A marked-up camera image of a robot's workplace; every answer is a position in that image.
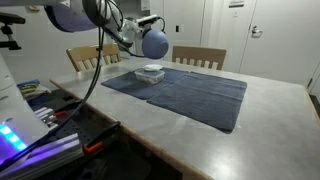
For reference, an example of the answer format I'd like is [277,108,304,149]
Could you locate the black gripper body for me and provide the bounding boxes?
[133,25,148,48]

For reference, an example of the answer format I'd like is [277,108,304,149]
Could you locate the blue plastic bowl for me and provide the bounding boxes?
[141,29,170,60]

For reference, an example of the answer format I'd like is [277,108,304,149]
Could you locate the white round plate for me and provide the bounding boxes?
[143,64,164,72]

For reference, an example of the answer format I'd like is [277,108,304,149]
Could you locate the clear plastic container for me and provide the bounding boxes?
[134,68,166,85]

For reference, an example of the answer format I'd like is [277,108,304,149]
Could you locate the dark blue cloth mat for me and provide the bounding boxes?
[100,67,192,101]
[146,69,248,134]

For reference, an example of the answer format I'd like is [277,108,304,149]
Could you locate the light wooden slatted chair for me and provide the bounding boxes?
[65,42,123,73]
[171,45,228,71]

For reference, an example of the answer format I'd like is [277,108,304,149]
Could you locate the black perforated board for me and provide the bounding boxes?
[31,96,121,149]

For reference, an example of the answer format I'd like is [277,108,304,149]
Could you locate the white cloth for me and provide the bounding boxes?
[22,84,53,101]

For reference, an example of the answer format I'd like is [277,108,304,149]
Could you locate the folded blue cloth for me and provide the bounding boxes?
[16,78,42,89]

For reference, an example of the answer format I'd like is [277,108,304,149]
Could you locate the silver metal bars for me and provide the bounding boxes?
[33,106,60,127]

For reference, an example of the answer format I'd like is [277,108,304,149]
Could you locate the white door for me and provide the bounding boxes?
[239,0,320,86]

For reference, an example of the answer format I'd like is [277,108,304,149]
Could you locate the aluminium base plates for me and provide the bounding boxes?
[0,132,85,180]

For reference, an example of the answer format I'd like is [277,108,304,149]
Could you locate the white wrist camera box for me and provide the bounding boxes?
[135,13,160,27]

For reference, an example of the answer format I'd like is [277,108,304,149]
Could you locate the black cable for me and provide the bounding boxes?
[0,0,113,173]

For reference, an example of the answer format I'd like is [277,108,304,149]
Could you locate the black clamp orange handle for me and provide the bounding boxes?
[82,120,122,156]
[52,110,69,119]

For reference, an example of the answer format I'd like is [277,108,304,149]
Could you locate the silver door handle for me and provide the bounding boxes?
[250,25,264,38]

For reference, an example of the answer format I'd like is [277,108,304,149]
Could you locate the black camera on mount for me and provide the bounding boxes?
[0,11,27,52]

